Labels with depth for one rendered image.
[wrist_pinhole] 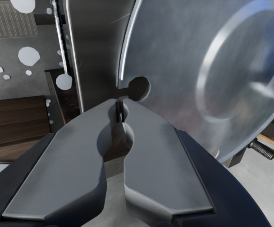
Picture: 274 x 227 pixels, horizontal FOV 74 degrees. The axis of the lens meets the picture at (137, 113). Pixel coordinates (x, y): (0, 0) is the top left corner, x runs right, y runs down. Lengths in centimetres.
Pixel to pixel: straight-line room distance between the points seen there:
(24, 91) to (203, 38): 88
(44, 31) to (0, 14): 21
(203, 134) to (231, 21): 13
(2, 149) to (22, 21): 40
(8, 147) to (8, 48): 41
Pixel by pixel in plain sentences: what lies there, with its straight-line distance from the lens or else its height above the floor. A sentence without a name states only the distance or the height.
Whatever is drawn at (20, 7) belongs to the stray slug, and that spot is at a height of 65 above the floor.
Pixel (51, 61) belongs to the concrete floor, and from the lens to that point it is 93.
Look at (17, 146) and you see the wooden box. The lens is 69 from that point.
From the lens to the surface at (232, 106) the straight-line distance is 24.
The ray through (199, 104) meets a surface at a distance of 20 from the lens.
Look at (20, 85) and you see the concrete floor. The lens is 97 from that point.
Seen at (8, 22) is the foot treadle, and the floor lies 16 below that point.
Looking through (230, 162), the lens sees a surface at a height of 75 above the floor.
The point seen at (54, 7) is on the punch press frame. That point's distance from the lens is 72.
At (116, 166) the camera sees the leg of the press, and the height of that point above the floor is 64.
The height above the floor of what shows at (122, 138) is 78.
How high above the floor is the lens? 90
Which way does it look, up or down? 49 degrees down
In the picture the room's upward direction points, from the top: 136 degrees clockwise
